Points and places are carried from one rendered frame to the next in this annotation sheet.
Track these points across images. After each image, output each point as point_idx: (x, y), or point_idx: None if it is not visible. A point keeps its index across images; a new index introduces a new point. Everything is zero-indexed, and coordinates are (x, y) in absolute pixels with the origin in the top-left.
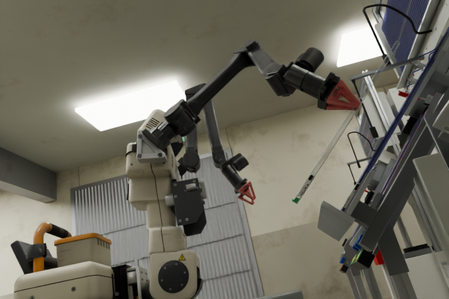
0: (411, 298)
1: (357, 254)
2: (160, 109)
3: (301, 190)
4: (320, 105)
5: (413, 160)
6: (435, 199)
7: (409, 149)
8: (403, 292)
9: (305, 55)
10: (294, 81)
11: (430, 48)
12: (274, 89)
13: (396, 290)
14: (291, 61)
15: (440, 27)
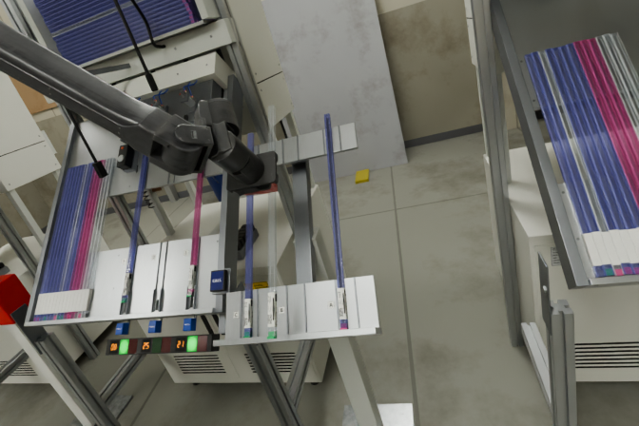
0: (267, 353)
1: (164, 340)
2: None
3: (276, 319)
4: (241, 191)
5: (313, 240)
6: (326, 269)
7: (227, 209)
8: (263, 353)
9: (230, 115)
10: (238, 162)
11: (151, 63)
12: (183, 165)
13: (260, 355)
14: (203, 118)
15: (186, 51)
